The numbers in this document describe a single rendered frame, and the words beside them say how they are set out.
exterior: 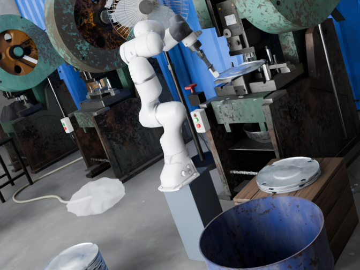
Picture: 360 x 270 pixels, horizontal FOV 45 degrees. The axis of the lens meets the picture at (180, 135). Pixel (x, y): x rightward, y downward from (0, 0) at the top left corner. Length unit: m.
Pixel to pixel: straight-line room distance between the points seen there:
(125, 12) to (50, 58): 2.24
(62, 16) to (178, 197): 1.80
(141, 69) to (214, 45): 2.37
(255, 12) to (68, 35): 1.70
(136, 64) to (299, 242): 1.01
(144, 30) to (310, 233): 1.15
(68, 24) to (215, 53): 1.54
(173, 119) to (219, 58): 2.35
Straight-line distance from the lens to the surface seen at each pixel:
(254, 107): 2.41
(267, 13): 2.08
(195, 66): 4.56
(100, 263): 2.26
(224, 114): 2.56
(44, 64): 5.19
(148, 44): 1.97
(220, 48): 4.26
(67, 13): 3.42
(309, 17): 2.26
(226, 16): 2.53
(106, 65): 3.50
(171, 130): 2.02
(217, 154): 2.67
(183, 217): 2.19
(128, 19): 3.15
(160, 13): 3.16
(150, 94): 1.97
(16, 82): 5.02
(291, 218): 1.67
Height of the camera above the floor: 1.24
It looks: 16 degrees down
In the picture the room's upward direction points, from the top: 19 degrees counter-clockwise
